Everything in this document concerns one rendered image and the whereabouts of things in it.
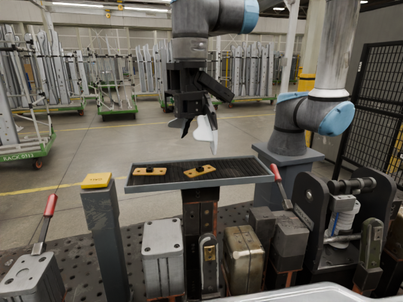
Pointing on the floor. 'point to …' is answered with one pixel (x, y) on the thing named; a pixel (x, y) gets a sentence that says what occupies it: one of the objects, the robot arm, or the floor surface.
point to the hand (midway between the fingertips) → (198, 145)
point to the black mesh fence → (372, 111)
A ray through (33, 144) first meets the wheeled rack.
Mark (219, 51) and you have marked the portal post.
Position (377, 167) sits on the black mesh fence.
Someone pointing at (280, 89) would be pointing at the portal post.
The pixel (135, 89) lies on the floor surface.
